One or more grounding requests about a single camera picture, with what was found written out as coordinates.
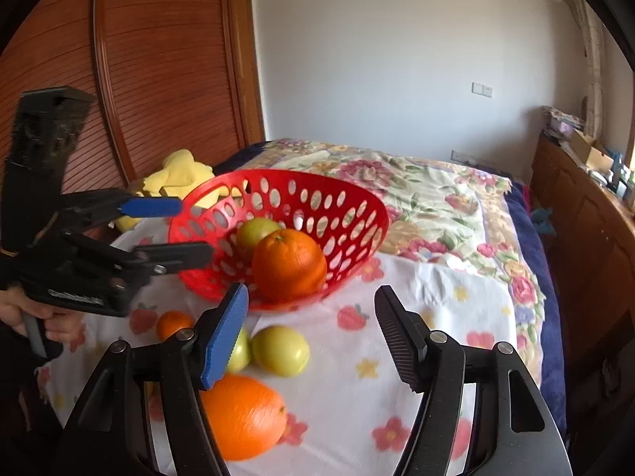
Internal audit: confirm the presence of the person's left hand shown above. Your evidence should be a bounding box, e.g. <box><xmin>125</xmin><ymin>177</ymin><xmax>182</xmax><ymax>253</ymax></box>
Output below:
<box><xmin>0</xmin><ymin>289</ymin><xmax>85</xmax><ymax>345</ymax></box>

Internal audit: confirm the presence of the blue cloth toy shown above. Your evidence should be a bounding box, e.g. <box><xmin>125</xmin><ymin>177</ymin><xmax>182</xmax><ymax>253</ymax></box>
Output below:
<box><xmin>531</xmin><ymin>207</ymin><xmax>556</xmax><ymax>234</ymax></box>

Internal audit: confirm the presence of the green apple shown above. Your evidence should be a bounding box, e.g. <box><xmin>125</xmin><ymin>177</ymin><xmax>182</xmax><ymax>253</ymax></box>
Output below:
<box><xmin>225</xmin><ymin>327</ymin><xmax>253</xmax><ymax>375</ymax></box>
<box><xmin>250</xmin><ymin>326</ymin><xmax>312</xmax><ymax>376</ymax></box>
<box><xmin>235</xmin><ymin>217</ymin><xmax>283</xmax><ymax>259</ymax></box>

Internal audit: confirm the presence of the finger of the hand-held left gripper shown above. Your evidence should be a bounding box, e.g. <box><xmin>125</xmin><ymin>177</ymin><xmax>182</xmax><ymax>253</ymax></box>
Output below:
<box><xmin>64</xmin><ymin>230</ymin><xmax>215</xmax><ymax>299</ymax></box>
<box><xmin>54</xmin><ymin>188</ymin><xmax>183</xmax><ymax>233</ymax></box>

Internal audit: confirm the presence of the floral blanket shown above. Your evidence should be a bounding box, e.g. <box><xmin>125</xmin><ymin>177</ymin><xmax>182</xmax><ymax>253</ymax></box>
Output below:
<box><xmin>218</xmin><ymin>138</ymin><xmax>546</xmax><ymax>382</ymax></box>

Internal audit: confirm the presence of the white wrapped pipe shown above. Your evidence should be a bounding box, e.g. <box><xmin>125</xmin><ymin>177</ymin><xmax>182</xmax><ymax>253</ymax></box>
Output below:
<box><xmin>578</xmin><ymin>5</ymin><xmax>606</xmax><ymax>140</ymax></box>

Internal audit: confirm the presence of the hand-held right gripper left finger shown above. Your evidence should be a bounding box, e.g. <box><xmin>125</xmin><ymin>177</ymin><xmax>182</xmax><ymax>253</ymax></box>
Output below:
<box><xmin>50</xmin><ymin>282</ymin><xmax>250</xmax><ymax>476</ymax></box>

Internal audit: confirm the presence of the yellow plush toy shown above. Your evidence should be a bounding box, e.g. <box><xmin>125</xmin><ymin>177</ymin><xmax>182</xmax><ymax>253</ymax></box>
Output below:
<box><xmin>114</xmin><ymin>149</ymin><xmax>216</xmax><ymax>233</ymax></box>

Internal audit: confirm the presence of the small tangerine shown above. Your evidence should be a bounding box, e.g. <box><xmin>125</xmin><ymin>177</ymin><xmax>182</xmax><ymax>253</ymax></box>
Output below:
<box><xmin>156</xmin><ymin>310</ymin><xmax>196</xmax><ymax>343</ymax></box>

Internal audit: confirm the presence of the cardboard box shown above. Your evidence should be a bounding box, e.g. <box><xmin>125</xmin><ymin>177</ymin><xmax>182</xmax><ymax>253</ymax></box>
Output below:
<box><xmin>568</xmin><ymin>129</ymin><xmax>613</xmax><ymax>169</ymax></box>

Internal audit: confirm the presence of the floral storage box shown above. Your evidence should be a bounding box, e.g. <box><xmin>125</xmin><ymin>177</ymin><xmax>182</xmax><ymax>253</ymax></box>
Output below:
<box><xmin>543</xmin><ymin>106</ymin><xmax>586</xmax><ymax>140</ymax></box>

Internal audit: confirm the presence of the wooden cabinet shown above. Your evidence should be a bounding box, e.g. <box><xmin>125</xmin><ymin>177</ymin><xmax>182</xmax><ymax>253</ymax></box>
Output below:
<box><xmin>528</xmin><ymin>134</ymin><xmax>635</xmax><ymax>407</ymax></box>

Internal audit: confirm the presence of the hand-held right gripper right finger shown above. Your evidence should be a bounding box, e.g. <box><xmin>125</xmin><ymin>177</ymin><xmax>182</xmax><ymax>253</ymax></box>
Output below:
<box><xmin>374</xmin><ymin>285</ymin><xmax>573</xmax><ymax>476</ymax></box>

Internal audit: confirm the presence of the white fruit-print cloth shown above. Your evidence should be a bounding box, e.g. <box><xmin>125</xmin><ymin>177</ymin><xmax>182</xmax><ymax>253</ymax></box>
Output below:
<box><xmin>37</xmin><ymin>218</ymin><xmax>546</xmax><ymax>476</ymax></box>

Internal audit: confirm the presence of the large orange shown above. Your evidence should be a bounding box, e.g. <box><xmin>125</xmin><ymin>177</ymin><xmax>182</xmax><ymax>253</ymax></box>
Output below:
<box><xmin>251</xmin><ymin>228</ymin><xmax>328</xmax><ymax>303</ymax></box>
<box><xmin>198</xmin><ymin>374</ymin><xmax>289</xmax><ymax>462</ymax></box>

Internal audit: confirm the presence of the red plastic basket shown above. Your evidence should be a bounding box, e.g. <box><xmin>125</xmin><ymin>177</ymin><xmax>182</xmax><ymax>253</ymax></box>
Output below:
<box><xmin>167</xmin><ymin>169</ymin><xmax>391</xmax><ymax>312</ymax></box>

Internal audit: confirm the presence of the wooden wardrobe door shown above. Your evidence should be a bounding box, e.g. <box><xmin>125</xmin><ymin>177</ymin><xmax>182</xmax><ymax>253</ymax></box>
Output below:
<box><xmin>0</xmin><ymin>0</ymin><xmax>266</xmax><ymax>239</ymax></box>

